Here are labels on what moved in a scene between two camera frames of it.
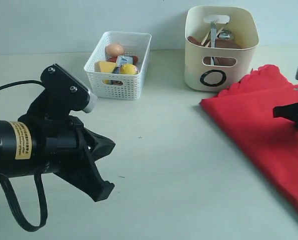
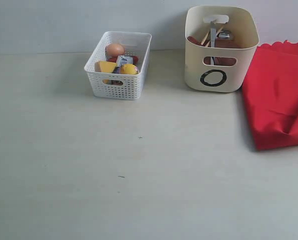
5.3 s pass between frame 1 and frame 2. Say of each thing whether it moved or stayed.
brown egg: stayed
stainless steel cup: stayed
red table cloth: moved
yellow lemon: stayed
